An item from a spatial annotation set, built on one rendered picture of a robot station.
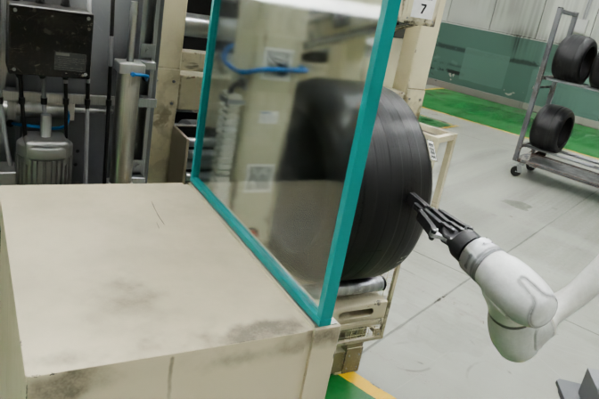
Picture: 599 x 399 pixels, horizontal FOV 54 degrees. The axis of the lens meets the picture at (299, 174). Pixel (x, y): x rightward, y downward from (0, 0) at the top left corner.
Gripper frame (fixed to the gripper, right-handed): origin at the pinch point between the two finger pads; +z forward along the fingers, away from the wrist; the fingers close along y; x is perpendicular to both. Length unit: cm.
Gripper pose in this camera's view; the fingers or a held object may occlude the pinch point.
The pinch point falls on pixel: (418, 204)
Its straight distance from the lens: 147.4
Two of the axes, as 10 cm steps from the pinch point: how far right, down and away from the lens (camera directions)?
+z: -4.4, -4.8, 7.6
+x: -2.3, 8.8, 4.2
